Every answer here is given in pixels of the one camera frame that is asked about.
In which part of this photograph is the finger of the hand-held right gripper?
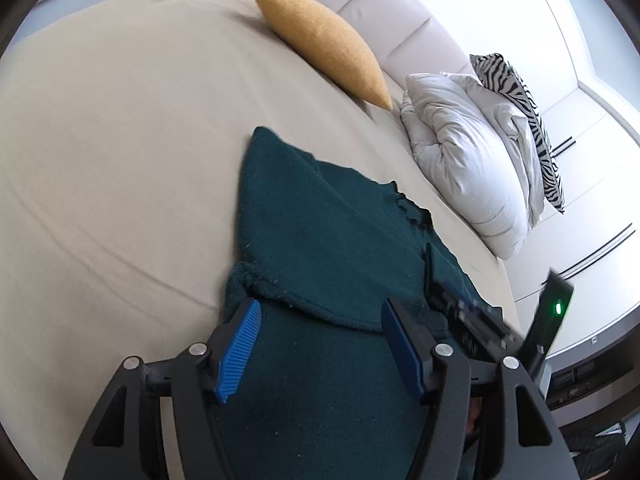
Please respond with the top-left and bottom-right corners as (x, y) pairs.
(424, 242), (518, 361)

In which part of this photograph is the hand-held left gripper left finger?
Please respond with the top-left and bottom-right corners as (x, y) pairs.
(62, 299), (262, 480)

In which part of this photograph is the dark green sweater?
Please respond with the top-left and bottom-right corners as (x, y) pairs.
(210, 126), (506, 480)

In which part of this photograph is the dark patterned cloth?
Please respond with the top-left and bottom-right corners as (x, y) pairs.
(567, 421), (628, 473)

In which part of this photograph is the cream padded headboard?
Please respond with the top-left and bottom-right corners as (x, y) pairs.
(277, 0), (473, 103)

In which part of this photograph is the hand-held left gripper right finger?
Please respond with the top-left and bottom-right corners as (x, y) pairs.
(381, 298), (581, 480)

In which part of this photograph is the white folded duvet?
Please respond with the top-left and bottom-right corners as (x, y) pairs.
(400, 71), (546, 260)

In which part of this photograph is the yellow pillow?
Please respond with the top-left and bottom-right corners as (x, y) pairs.
(252, 0), (393, 111)

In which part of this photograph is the white wardrobe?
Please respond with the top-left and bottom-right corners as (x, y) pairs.
(500, 0), (640, 361)

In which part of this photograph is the zebra striped pillow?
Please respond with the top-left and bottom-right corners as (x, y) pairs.
(469, 53), (566, 215)

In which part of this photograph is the bed with beige sheet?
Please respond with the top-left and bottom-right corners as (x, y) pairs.
(0, 0), (516, 480)

